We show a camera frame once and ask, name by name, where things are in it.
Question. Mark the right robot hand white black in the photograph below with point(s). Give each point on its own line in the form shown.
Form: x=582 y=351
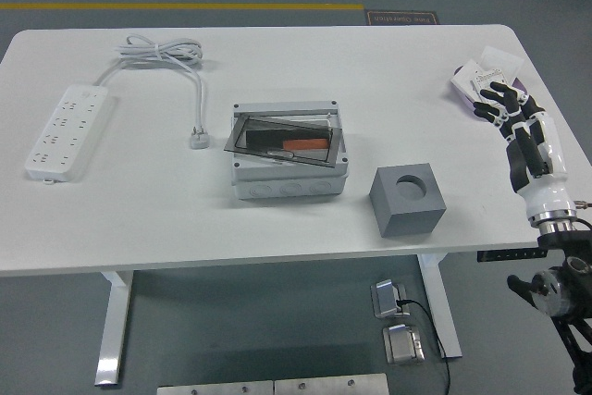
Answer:
x=543 y=154

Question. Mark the orange cylindrical battery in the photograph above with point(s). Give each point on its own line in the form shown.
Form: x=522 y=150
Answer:
x=305 y=144

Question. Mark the transparent grey-framed box lid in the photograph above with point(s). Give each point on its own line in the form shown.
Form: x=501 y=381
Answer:
x=236 y=140

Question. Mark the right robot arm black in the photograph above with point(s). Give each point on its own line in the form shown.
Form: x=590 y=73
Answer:
x=564 y=284

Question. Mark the silver floor socket box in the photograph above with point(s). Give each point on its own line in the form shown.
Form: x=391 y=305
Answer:
x=386 y=300
x=401 y=344

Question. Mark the grey plastic junction box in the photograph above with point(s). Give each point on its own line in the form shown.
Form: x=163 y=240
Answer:
x=287 y=182

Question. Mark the printed white label packet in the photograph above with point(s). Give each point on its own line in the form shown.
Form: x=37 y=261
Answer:
x=485 y=78

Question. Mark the purple plastic tray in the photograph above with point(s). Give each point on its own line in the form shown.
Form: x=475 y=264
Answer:
x=462 y=95

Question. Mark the clear plastic bag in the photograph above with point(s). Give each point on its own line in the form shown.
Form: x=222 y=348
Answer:
x=501 y=58

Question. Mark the black table control panel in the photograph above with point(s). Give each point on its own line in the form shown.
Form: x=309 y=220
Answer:
x=509 y=255

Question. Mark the plain white card packet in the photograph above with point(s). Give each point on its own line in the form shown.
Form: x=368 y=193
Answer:
x=464 y=80

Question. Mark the grey block with round hole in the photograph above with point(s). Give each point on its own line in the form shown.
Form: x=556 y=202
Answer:
x=407 y=221

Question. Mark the white table leg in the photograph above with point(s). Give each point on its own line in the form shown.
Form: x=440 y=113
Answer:
x=441 y=307
x=113 y=325

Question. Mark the dark floor sign orange text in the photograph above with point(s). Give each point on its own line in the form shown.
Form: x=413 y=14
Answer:
x=401 y=18

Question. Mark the grey metal plate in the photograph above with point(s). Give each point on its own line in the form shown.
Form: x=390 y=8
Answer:
x=330 y=385
x=215 y=389

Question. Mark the white power strip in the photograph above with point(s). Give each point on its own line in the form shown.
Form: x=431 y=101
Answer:
x=65 y=131

